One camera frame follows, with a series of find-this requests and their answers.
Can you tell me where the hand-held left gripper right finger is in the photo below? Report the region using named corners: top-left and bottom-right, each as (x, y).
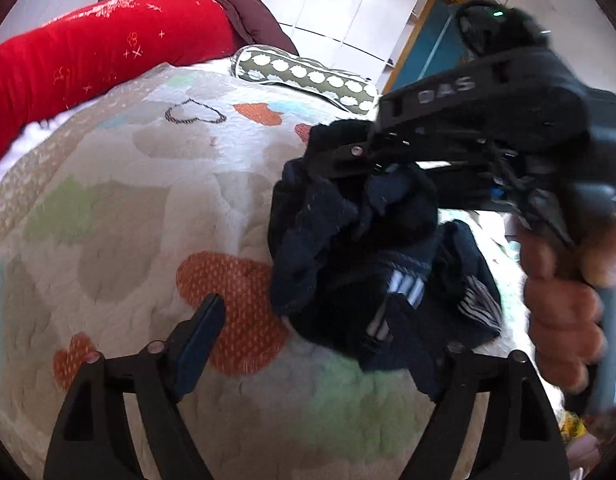
top-left (398, 342), bottom-right (571, 480)

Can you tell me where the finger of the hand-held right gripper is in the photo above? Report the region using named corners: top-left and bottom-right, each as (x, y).
top-left (308, 132), bottom-right (389, 183)
top-left (420, 162), bottom-right (519, 211)

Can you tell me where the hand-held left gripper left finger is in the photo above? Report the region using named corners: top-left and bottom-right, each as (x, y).
top-left (42, 292), bottom-right (226, 480)

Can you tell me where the person's right hand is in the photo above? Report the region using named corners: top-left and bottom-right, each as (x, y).
top-left (518, 212), bottom-right (616, 393)

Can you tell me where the olive pillow with white dots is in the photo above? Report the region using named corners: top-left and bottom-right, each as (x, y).
top-left (230, 45), bottom-right (379, 113)

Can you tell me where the yellow object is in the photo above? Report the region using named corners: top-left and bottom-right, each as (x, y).
top-left (558, 410), bottom-right (585, 442)

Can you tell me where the wooden door with teal panel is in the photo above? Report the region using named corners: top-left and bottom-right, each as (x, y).
top-left (378, 0), bottom-right (469, 96)

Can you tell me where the white wardrobe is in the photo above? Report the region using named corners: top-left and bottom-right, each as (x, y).
top-left (248, 0), bottom-right (439, 68)

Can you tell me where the quilted bedspread with hearts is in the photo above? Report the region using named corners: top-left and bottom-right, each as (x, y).
top-left (0, 57), bottom-right (539, 480)

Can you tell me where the dark maroon blanket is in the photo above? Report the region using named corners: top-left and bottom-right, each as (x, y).
top-left (98, 0), bottom-right (299, 56)

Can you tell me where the red bolster pillow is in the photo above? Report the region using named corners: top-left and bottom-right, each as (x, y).
top-left (0, 0), bottom-right (241, 171)

